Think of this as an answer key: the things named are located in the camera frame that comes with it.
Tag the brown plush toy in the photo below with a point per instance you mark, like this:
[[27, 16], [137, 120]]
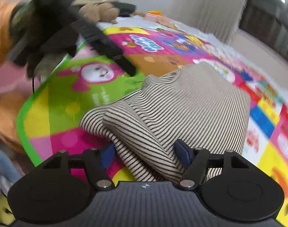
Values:
[[99, 11]]

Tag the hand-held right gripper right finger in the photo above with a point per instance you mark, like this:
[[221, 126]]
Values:
[[181, 152]]

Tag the yellow soft item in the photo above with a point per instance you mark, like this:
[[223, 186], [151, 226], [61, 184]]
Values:
[[1, 209]]

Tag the grey pleated curtain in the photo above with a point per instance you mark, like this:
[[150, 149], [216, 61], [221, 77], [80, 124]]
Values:
[[205, 9]]

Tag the orange plastic item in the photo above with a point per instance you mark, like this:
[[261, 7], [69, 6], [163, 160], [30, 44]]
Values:
[[154, 12]]

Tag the colourful cartoon play mat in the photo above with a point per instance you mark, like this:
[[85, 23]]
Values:
[[63, 113]]

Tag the person's left hand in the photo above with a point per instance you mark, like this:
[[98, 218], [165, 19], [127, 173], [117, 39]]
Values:
[[47, 45]]

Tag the black cloth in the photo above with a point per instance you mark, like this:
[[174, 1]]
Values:
[[125, 8]]

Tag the window with dark bars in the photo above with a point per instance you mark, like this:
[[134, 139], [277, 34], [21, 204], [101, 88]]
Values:
[[271, 16]]

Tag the pink and orange small items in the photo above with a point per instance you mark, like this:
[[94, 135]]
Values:
[[158, 19]]

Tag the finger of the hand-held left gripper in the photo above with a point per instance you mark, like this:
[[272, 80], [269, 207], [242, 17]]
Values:
[[103, 42]]

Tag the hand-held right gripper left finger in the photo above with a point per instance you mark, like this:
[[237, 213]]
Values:
[[108, 157]]

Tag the beige striped sweater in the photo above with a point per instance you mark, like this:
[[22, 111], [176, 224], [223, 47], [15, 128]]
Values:
[[181, 104]]

